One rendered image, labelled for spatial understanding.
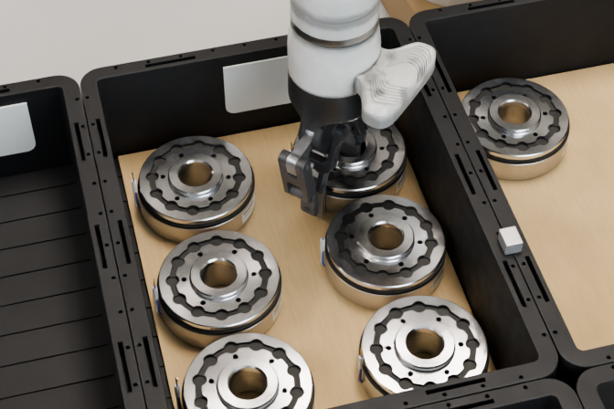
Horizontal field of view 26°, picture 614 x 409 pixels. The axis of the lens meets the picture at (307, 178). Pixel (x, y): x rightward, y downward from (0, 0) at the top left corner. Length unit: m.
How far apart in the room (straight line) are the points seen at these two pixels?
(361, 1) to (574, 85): 0.38
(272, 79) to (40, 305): 0.29
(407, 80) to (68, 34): 0.62
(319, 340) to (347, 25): 0.27
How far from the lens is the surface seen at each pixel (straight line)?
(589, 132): 1.28
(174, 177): 1.17
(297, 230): 1.18
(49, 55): 1.55
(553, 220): 1.21
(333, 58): 1.03
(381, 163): 1.19
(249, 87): 1.22
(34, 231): 1.20
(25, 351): 1.13
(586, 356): 1.00
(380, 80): 1.05
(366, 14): 1.01
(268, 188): 1.21
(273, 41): 1.20
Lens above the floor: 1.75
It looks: 49 degrees down
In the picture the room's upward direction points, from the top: straight up
